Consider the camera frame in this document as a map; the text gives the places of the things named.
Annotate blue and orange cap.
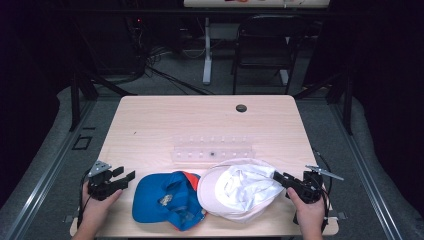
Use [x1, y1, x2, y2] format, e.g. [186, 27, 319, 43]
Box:
[131, 170, 207, 232]

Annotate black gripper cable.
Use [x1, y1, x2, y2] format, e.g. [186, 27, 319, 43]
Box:
[77, 169, 93, 229]
[311, 148, 334, 234]

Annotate dark equipment with red light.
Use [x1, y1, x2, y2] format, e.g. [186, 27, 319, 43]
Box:
[124, 14, 149, 71]

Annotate person's right hand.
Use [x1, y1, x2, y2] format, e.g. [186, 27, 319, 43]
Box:
[286, 187, 329, 234]

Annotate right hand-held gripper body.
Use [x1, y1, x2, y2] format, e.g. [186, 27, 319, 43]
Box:
[293, 164, 345, 205]

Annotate aluminium floor rail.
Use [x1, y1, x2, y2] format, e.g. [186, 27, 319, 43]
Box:
[328, 99, 404, 240]
[0, 99, 98, 240]

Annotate person's left hand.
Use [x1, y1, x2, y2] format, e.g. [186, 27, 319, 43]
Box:
[79, 182, 124, 234]

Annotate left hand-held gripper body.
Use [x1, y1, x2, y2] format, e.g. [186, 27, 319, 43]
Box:
[87, 160, 118, 202]

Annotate white and pink cap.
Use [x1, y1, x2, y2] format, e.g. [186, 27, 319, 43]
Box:
[196, 157, 286, 224]

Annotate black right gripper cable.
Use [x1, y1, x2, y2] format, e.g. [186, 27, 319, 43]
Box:
[311, 148, 334, 234]

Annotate clear acrylic rack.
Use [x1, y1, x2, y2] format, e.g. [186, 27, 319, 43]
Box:
[170, 134, 257, 165]

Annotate black metal stand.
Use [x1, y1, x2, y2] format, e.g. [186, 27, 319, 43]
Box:
[293, 66, 354, 136]
[69, 66, 138, 133]

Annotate black folding chair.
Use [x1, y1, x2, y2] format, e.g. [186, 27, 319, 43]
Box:
[231, 13, 309, 95]

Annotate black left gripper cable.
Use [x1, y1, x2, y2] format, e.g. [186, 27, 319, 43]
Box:
[77, 169, 93, 229]

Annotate black floor cables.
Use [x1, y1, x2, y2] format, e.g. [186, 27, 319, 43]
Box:
[144, 64, 214, 96]

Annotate white desk leg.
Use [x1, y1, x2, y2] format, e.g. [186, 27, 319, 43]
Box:
[202, 16, 213, 86]

